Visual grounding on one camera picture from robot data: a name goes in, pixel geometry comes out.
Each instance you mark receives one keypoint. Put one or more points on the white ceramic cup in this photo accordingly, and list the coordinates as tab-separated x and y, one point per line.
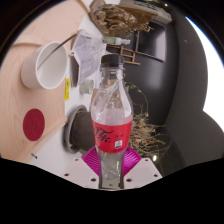
50	73

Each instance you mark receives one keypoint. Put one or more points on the flat round red coaster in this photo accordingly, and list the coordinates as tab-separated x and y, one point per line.
33	125

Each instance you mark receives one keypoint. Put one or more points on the wooden easel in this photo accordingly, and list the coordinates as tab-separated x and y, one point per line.
124	50

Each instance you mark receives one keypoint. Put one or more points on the black wall screen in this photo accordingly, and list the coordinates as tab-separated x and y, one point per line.
151	41

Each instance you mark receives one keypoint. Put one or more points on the small yellow item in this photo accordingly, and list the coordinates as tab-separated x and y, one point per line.
67	89

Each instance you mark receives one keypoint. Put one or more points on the printed newspaper sheet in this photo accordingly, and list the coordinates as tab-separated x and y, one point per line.
86	53

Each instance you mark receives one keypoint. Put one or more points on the metal spoon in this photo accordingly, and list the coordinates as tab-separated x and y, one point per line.
63	45

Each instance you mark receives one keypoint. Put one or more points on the grey plant saucer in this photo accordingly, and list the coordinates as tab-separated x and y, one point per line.
66	130

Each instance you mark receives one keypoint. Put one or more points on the green-labelled spray bottle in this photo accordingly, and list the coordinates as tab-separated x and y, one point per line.
115	40

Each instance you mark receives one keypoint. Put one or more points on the long ceiling light strip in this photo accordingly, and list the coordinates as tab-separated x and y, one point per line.
213	83

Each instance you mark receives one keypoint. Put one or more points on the clear red-labelled drink bottle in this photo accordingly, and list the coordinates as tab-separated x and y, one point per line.
111	133

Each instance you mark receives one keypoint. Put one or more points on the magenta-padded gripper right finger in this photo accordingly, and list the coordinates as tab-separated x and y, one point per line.
133	165

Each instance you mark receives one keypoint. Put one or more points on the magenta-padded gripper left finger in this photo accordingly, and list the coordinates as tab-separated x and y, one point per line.
88	165

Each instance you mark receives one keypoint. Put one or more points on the small pale cup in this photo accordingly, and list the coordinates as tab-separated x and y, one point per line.
86	86

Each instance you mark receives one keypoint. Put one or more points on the brown carved wooden panel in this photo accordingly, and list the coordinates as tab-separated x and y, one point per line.
143	8

